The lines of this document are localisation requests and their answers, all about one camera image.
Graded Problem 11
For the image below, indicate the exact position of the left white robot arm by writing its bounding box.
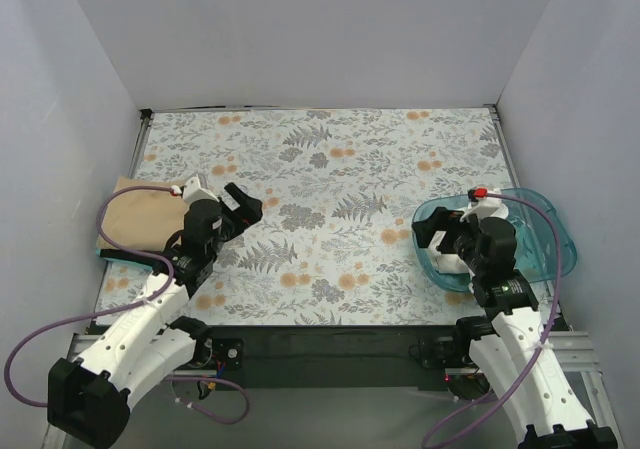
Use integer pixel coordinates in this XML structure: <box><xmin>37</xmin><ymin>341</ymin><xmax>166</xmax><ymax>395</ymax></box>
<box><xmin>47</xmin><ymin>177</ymin><xmax>262</xmax><ymax>448</ymax></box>

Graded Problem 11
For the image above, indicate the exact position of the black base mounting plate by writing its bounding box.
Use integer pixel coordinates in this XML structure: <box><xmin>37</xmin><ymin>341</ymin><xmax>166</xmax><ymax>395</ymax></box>
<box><xmin>177</xmin><ymin>325</ymin><xmax>490</xmax><ymax>400</ymax></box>

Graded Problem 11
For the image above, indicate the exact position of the folded beige t shirt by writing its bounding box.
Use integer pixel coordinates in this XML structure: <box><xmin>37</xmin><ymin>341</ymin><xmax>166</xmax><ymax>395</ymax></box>
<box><xmin>103</xmin><ymin>190</ymin><xmax>188</xmax><ymax>252</ymax></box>

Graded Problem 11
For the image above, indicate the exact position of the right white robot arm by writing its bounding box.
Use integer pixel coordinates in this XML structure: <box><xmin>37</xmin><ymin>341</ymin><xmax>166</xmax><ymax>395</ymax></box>
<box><xmin>412</xmin><ymin>207</ymin><xmax>618</xmax><ymax>448</ymax></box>

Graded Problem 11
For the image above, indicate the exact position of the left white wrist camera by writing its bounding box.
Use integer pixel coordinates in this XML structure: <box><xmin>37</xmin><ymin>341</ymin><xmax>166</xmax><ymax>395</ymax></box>
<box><xmin>170</xmin><ymin>175</ymin><xmax>220</xmax><ymax>204</ymax></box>

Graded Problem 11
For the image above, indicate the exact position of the teal transparent plastic tray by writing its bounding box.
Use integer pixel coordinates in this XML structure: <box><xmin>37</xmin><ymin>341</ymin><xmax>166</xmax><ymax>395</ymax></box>
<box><xmin>413</xmin><ymin>188</ymin><xmax>577</xmax><ymax>293</ymax></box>

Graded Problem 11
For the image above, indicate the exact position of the folded teal black t shirt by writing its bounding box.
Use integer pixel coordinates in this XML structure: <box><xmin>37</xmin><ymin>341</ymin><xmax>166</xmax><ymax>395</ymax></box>
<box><xmin>97</xmin><ymin>249</ymin><xmax>158</xmax><ymax>270</ymax></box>

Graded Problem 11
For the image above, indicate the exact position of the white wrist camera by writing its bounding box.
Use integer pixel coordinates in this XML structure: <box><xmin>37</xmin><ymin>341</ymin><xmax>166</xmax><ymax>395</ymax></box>
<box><xmin>460</xmin><ymin>187</ymin><xmax>509</xmax><ymax>222</ymax></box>
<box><xmin>170</xmin><ymin>175</ymin><xmax>220</xmax><ymax>204</ymax></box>

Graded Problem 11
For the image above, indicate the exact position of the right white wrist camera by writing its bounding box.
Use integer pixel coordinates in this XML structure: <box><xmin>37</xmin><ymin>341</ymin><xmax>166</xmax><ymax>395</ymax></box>
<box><xmin>460</xmin><ymin>187</ymin><xmax>509</xmax><ymax>222</ymax></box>

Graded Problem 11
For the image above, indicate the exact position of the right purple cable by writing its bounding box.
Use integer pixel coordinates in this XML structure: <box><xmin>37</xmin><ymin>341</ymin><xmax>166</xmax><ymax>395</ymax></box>
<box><xmin>421</xmin><ymin>192</ymin><xmax>561</xmax><ymax>449</ymax></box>

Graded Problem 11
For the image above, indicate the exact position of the floral patterned table mat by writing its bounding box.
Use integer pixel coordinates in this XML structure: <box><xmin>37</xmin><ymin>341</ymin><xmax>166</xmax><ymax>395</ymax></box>
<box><xmin>116</xmin><ymin>108</ymin><xmax>513</xmax><ymax>325</ymax></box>

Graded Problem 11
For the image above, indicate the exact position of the aluminium front frame rail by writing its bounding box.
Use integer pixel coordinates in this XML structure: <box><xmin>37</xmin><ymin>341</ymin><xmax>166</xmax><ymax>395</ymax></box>
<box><xmin>46</xmin><ymin>311</ymin><xmax>618</xmax><ymax>448</ymax></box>

